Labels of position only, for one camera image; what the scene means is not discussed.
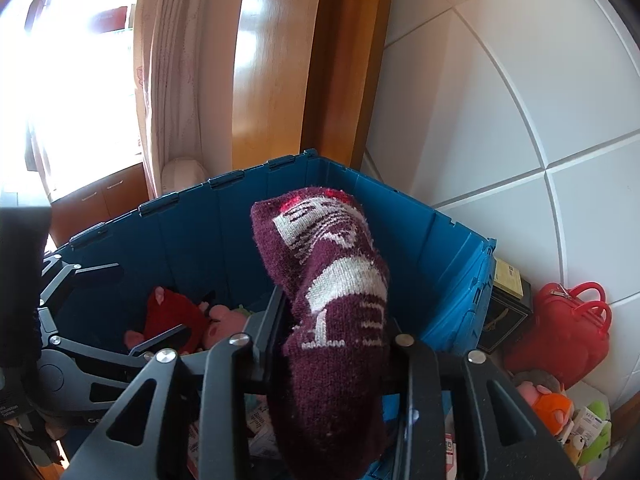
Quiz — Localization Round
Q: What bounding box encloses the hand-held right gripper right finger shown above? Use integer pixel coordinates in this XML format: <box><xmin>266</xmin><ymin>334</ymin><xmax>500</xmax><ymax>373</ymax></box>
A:
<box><xmin>382</xmin><ymin>317</ymin><xmax>583</xmax><ymax>480</ymax></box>

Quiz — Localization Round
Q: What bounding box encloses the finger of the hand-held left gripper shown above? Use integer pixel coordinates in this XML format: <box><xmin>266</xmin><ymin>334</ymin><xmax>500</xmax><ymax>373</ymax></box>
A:
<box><xmin>40</xmin><ymin>255</ymin><xmax>125</xmax><ymax>311</ymax></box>
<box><xmin>37</xmin><ymin>307</ymin><xmax>188</xmax><ymax>361</ymax></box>

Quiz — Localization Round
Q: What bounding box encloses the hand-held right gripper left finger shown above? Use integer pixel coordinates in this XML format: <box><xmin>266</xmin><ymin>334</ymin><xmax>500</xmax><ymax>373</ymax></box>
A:
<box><xmin>60</xmin><ymin>285</ymin><xmax>291</xmax><ymax>480</ymax></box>

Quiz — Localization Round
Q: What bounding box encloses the pig plush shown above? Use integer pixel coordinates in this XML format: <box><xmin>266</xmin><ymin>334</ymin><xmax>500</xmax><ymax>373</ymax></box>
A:
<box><xmin>124</xmin><ymin>286</ymin><xmax>251</xmax><ymax>356</ymax></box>

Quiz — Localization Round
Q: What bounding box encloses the maroon knit sock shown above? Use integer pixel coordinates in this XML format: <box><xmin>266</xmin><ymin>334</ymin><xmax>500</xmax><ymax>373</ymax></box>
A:
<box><xmin>250</xmin><ymin>186</ymin><xmax>392</xmax><ymax>480</ymax></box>

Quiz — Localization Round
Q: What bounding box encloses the blue plastic crate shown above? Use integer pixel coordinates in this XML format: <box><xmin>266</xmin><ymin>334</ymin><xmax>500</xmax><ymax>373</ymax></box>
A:
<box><xmin>37</xmin><ymin>148</ymin><xmax>498</xmax><ymax>480</ymax></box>

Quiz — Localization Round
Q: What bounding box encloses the wooden cabinet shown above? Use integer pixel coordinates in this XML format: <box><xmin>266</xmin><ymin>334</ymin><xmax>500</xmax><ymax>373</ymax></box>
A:
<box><xmin>47</xmin><ymin>162</ymin><xmax>151</xmax><ymax>248</ymax></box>

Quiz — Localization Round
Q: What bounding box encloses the black gift box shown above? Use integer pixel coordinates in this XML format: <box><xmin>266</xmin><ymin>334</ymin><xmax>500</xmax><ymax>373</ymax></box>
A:
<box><xmin>477</xmin><ymin>257</ymin><xmax>533</xmax><ymax>356</ymax></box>

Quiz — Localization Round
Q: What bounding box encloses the orange and pink plush toy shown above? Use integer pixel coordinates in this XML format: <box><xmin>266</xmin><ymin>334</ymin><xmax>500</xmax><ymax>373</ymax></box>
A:
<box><xmin>515</xmin><ymin>370</ymin><xmax>576</xmax><ymax>443</ymax></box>

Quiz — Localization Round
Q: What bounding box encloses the beige round object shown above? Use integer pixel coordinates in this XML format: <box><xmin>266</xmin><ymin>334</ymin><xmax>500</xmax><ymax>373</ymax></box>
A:
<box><xmin>161</xmin><ymin>156</ymin><xmax>208</xmax><ymax>196</ymax></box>

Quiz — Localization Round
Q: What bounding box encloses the red handbag case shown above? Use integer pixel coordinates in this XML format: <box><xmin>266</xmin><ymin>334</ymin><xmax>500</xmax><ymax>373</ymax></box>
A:
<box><xmin>502</xmin><ymin>280</ymin><xmax>613</xmax><ymax>391</ymax></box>

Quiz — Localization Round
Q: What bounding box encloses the yellow sticky note pad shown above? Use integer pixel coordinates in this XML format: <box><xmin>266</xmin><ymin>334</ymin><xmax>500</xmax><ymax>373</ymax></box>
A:
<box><xmin>492</xmin><ymin>258</ymin><xmax>523</xmax><ymax>293</ymax></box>

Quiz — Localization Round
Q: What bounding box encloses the white tissue packet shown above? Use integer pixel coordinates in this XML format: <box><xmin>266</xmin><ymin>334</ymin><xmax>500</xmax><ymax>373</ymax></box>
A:
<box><xmin>570</xmin><ymin>406</ymin><xmax>608</xmax><ymax>441</ymax></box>

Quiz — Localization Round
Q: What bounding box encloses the green frog plush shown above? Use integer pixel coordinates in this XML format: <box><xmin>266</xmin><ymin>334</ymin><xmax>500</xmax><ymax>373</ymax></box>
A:
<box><xmin>565</xmin><ymin>400</ymin><xmax>613</xmax><ymax>468</ymax></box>

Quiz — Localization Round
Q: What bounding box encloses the beige curtain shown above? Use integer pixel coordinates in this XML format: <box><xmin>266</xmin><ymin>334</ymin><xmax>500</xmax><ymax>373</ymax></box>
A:
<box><xmin>132</xmin><ymin>0</ymin><xmax>251</xmax><ymax>201</ymax></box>

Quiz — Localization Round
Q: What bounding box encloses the wooden door frame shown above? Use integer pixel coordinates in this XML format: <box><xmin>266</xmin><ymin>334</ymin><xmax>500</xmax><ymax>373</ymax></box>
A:
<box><xmin>232</xmin><ymin>0</ymin><xmax>398</xmax><ymax>173</ymax></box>

